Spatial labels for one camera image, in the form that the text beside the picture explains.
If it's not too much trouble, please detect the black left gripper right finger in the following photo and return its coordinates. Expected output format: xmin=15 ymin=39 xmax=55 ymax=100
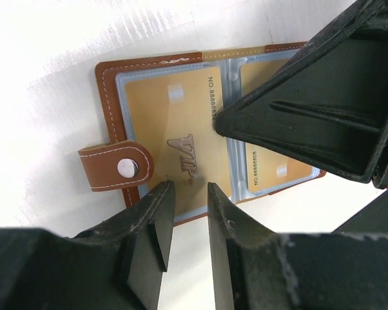
xmin=208 ymin=183 xmax=388 ymax=309

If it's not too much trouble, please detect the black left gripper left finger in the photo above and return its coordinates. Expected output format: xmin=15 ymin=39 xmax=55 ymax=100
xmin=0 ymin=181 xmax=175 ymax=309

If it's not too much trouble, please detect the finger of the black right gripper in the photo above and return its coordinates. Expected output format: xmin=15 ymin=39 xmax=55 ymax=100
xmin=215 ymin=1 xmax=388 ymax=184

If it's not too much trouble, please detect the brown leather card holder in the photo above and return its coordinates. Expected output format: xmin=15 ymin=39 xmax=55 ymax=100
xmin=79 ymin=42 xmax=325 ymax=224

